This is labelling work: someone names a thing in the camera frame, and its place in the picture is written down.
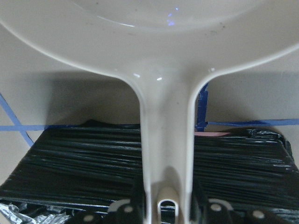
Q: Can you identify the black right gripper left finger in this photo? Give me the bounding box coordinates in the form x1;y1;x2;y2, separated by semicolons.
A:
74;182;146;224

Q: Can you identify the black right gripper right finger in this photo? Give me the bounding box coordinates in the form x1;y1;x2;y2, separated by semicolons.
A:
190;179;289;224

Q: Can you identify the white plastic dustpan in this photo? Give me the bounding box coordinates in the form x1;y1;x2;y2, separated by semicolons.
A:
0;0;299;224

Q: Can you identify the right black bag-lined bin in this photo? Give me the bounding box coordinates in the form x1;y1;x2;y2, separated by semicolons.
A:
0;120;299;224

